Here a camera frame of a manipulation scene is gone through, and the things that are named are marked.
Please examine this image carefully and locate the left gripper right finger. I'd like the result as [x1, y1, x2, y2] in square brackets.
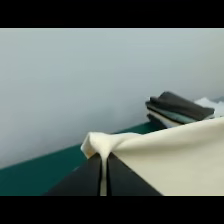
[106, 152, 163, 197]

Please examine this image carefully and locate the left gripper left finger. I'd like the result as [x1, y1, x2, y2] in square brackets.
[44, 153, 102, 197]

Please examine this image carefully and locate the cream garment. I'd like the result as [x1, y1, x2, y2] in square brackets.
[80, 116, 224, 197]

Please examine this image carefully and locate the white folded garment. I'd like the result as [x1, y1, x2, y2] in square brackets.
[146, 109, 216, 129]

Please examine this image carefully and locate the green folded garment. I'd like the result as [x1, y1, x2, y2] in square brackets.
[145, 101, 198, 125]

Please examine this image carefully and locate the dark folded garment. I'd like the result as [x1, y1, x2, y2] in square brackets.
[149, 91, 216, 122]

